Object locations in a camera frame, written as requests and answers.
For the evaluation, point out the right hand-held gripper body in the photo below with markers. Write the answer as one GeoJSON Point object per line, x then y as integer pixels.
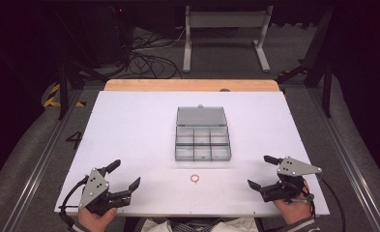
{"type": "Point", "coordinates": [294, 167]}

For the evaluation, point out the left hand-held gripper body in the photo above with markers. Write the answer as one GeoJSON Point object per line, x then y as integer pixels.
{"type": "Point", "coordinates": [94, 188]}

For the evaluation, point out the clear plastic compartment box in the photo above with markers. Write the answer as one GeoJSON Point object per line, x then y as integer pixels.
{"type": "Point", "coordinates": [202, 141]}

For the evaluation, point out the person's left hand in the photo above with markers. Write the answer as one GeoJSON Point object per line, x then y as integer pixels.
{"type": "Point", "coordinates": [92, 222]}

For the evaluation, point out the person's right hand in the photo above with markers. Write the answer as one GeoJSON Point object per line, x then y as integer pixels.
{"type": "Point", "coordinates": [294, 211]}

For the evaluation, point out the white table cover board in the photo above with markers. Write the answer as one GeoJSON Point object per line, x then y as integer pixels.
{"type": "Point", "coordinates": [136, 129]}

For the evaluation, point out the person's lap clothing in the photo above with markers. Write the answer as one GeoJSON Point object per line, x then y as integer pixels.
{"type": "Point", "coordinates": [190, 225]}

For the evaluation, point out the black tripod stand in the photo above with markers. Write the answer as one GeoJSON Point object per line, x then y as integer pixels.
{"type": "Point", "coordinates": [63, 90]}

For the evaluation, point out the yellow black hazard tape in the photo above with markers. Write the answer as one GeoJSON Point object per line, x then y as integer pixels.
{"type": "Point", "coordinates": [51, 98]}

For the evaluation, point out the wooden table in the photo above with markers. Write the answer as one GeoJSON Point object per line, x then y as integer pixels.
{"type": "Point", "coordinates": [165, 85]}

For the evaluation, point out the black metal stand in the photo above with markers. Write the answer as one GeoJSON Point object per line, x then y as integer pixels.
{"type": "Point", "coordinates": [316, 48]}

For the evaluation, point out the black equipment case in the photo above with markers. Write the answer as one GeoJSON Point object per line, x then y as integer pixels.
{"type": "Point", "coordinates": [113, 35]}

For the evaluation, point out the white metal stand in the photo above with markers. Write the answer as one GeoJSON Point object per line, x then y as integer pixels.
{"type": "Point", "coordinates": [226, 19]}

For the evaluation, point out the aluminium floor rail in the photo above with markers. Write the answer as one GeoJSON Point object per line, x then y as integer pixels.
{"type": "Point", "coordinates": [47, 161]}
{"type": "Point", "coordinates": [346, 161]}

